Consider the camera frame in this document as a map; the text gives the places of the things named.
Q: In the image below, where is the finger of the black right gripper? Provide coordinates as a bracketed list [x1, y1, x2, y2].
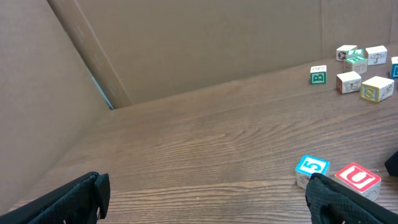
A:
[384, 152, 398, 177]

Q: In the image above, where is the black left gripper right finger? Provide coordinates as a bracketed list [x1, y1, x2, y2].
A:
[305, 173, 397, 224]

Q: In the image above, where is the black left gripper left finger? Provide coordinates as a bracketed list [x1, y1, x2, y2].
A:
[1, 172, 110, 224]

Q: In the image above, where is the red letter U block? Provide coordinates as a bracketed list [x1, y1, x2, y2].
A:
[335, 162, 381, 202]

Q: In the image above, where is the blue number 5 block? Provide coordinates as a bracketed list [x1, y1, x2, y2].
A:
[295, 154, 330, 189]

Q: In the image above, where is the yellow letter S block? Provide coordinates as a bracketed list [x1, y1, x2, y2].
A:
[360, 76, 394, 103]

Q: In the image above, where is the white butterfly block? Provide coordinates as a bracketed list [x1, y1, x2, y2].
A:
[336, 71, 362, 94]

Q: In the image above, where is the blue sided white block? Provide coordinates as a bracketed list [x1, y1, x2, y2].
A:
[390, 56, 398, 78]

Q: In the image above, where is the green letter R block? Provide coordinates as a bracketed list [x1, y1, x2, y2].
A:
[343, 56, 368, 74]

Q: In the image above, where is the white umbrella block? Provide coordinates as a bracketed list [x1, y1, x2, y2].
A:
[364, 45, 387, 66]

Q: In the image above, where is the green letter L block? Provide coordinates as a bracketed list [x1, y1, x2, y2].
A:
[346, 49, 364, 59]

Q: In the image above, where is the green letter B block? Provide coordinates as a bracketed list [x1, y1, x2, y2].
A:
[310, 65, 327, 85]

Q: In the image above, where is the top white ball block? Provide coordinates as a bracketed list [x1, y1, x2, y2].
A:
[336, 45, 358, 61]

